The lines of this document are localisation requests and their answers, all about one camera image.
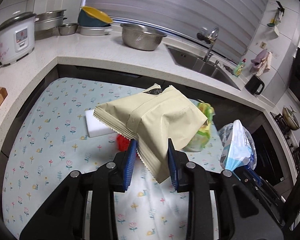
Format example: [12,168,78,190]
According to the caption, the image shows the yellow teal plastic basin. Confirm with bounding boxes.
[77,6,113,27]

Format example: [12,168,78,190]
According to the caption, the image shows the white foam sponge block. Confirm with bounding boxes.
[85,109,115,138]

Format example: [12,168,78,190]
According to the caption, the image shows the stainless steel sink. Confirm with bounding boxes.
[166,45,239,90]

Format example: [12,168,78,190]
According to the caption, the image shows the white blue wrapper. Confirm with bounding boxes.
[219,119,254,171]

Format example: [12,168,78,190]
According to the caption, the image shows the black gas stove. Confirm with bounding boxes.
[270,112,300,168]

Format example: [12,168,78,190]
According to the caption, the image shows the dark steel wool scrubber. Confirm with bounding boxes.
[223,65,234,75]

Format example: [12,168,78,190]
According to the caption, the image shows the floral light blue tablecloth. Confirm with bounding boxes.
[1,76,225,240]

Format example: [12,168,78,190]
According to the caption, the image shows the green dish soap bottle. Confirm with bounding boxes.
[233,59,246,77]

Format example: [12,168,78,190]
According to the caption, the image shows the small steel bowl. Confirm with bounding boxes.
[58,23,78,36]

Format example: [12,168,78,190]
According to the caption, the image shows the red plastic bag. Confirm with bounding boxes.
[116,134,130,152]

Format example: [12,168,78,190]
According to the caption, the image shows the purple hanging cloth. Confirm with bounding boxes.
[251,49,268,68]

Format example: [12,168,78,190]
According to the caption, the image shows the stacked steel steamer pots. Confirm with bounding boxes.
[34,9,66,31]

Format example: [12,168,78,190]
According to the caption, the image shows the beige paper snack bag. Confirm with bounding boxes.
[94,84,207,183]

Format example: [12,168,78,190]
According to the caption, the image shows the black electric kettle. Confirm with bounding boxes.
[244,75,265,95]

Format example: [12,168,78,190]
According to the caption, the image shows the wall shelf with utensils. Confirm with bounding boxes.
[267,1,285,37]

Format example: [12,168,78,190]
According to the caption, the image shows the white rice cooker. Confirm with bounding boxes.
[0,11,37,65]

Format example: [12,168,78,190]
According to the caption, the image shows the chrome kitchen faucet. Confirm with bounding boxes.
[197,27,219,63]

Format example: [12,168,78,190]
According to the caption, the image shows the pink hanging cloth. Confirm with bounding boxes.
[255,52,273,77]

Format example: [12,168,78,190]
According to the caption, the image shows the steel colander bowl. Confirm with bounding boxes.
[120,23,167,51]

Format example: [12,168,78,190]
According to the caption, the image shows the grey zebra window blind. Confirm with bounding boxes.
[83,0,268,62]

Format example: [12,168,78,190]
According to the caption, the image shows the yellow wall socket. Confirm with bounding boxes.
[260,42,267,49]

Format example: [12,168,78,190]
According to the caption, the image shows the yellow green plastic bag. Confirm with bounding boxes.
[184,100,215,152]

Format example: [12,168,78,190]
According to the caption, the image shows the shallow steel tray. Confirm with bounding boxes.
[79,25,112,36]

